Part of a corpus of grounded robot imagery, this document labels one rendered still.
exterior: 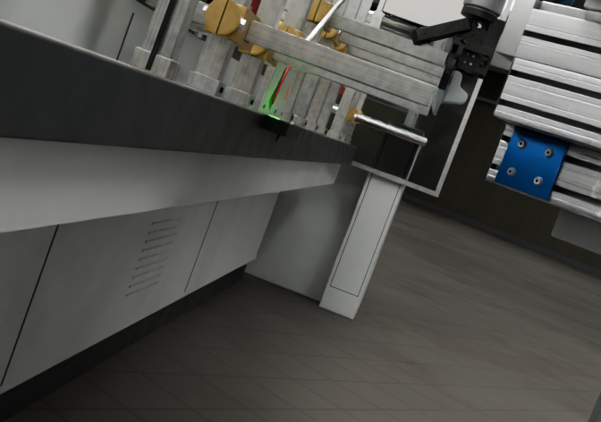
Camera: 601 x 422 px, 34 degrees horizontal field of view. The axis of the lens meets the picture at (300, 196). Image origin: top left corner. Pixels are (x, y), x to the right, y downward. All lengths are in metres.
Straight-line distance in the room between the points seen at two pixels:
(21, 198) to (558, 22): 0.82
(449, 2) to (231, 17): 2.88
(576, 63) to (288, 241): 3.03
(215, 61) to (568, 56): 0.49
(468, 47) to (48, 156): 1.10
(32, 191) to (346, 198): 3.41
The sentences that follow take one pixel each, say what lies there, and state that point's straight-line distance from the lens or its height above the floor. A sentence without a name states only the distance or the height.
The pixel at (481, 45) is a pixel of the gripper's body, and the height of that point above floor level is 0.96.
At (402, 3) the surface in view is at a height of 1.33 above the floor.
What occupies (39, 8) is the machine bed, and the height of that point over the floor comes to 0.73.
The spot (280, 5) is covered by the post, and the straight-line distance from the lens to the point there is 1.62.
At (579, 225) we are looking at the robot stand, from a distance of 1.49.
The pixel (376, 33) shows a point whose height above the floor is 0.95.
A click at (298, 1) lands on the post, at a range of 1.87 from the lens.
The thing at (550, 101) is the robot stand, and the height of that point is 0.86.
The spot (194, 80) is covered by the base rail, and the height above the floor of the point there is 0.71.
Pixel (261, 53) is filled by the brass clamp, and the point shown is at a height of 0.79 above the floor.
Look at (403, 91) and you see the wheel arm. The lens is 1.38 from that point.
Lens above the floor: 0.70
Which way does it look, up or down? 4 degrees down
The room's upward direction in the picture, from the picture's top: 20 degrees clockwise
